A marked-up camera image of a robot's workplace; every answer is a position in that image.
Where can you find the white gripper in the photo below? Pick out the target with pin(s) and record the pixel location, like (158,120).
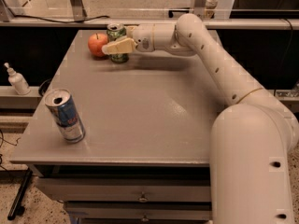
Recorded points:
(142,36)

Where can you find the green soda can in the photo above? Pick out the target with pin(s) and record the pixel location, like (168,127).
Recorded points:
(114,31)

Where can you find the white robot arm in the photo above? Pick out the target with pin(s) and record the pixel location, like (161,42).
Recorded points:
(250,139)

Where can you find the red apple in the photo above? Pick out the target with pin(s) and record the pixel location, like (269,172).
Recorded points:
(95,44)

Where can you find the blue silver energy drink can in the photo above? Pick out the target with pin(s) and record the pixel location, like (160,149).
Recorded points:
(61,105)

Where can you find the grey drawer cabinet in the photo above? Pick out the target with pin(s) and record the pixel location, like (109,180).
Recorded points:
(149,118)

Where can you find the white pump bottle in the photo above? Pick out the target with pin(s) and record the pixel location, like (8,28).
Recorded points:
(17,80)

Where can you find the top grey drawer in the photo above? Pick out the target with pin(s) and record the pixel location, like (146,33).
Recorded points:
(124,190)

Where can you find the grey drawer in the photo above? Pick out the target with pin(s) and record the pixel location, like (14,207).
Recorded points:
(140,211)
(124,190)

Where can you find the black metal floor bar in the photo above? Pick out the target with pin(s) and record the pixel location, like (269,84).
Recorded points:
(17,209)

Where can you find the left metal frame post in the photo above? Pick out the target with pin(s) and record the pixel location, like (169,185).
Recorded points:
(78,9)

